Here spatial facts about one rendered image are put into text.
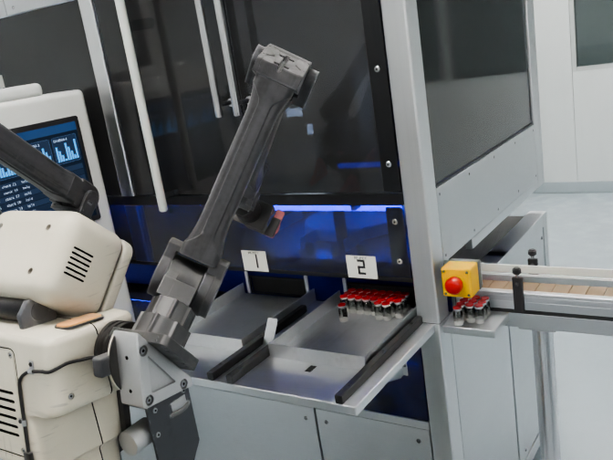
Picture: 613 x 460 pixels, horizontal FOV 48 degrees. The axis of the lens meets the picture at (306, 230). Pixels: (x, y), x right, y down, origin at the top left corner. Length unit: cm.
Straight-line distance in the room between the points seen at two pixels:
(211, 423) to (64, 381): 132
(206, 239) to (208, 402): 128
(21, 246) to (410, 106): 88
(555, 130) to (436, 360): 468
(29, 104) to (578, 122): 494
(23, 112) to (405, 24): 105
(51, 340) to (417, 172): 91
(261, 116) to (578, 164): 537
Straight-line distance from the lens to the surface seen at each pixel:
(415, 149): 160
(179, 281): 109
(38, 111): 206
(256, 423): 222
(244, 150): 107
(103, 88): 218
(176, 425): 127
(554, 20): 621
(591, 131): 624
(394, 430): 194
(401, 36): 158
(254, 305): 201
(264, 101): 107
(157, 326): 104
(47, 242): 112
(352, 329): 175
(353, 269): 177
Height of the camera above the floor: 158
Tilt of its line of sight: 15 degrees down
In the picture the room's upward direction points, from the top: 9 degrees counter-clockwise
